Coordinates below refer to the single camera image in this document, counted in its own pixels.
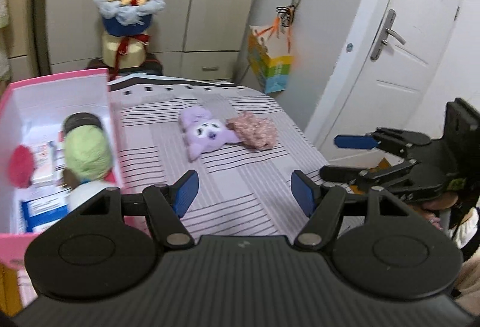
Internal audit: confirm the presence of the purple plush toy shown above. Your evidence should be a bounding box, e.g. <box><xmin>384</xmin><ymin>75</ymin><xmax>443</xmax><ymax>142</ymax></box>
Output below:
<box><xmin>180</xmin><ymin>106</ymin><xmax>241</xmax><ymax>161</ymax></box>

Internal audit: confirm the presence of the floral pink cloth pouch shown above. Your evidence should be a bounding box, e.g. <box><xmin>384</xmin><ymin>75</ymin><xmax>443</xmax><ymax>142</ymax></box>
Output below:
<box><xmin>226</xmin><ymin>112</ymin><xmax>278</xmax><ymax>150</ymax></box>

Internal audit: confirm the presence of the white plush cat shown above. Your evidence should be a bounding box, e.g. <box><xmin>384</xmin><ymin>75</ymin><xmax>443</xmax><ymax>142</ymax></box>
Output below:
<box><xmin>63</xmin><ymin>169</ymin><xmax>116</xmax><ymax>212</ymax></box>

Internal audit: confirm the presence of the green yarn ball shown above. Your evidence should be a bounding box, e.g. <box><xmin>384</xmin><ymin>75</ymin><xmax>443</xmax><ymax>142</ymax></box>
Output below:
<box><xmin>64</xmin><ymin>125</ymin><xmax>113</xmax><ymax>182</ymax></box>

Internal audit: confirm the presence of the white purple tube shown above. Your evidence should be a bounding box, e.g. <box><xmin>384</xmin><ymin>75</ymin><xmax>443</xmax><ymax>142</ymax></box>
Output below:
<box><xmin>47</xmin><ymin>141</ymin><xmax>64</xmax><ymax>178</ymax></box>

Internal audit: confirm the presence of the blue white packet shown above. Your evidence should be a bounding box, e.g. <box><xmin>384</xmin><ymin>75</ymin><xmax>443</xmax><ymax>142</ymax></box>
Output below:
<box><xmin>20</xmin><ymin>195</ymin><xmax>69</xmax><ymax>233</ymax></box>

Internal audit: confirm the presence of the pink fluffy pompom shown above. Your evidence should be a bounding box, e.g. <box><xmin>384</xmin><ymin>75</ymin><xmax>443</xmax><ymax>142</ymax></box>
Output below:
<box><xmin>7</xmin><ymin>145</ymin><xmax>35</xmax><ymax>189</ymax></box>

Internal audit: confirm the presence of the striped tablecloth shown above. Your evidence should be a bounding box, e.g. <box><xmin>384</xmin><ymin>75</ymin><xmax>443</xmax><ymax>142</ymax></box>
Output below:
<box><xmin>16</xmin><ymin>73</ymin><xmax>362</xmax><ymax>307</ymax></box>

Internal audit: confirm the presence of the white door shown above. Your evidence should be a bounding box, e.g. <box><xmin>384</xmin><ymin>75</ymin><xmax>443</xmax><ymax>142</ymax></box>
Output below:
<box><xmin>320</xmin><ymin>0</ymin><xmax>461</xmax><ymax>167</ymax></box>

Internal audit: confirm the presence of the colourful paper gift bag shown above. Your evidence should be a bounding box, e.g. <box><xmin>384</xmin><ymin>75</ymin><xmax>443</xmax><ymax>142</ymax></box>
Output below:
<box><xmin>247</xmin><ymin>25</ymin><xmax>294</xmax><ymax>95</ymax></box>

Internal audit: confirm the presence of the pink cardboard box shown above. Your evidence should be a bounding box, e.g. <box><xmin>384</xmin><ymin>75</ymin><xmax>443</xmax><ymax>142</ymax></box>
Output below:
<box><xmin>1</xmin><ymin>69</ymin><xmax>127</xmax><ymax>270</ymax></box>

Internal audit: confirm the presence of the flower bouquet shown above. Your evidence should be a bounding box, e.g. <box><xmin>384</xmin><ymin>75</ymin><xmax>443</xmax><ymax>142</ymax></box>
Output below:
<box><xmin>93</xmin><ymin>0</ymin><xmax>166</xmax><ymax>79</ymax></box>

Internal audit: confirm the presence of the silver door handle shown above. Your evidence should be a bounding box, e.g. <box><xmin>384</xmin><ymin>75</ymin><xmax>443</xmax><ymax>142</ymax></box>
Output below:
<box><xmin>370</xmin><ymin>9</ymin><xmax>406</xmax><ymax>61</ymax></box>

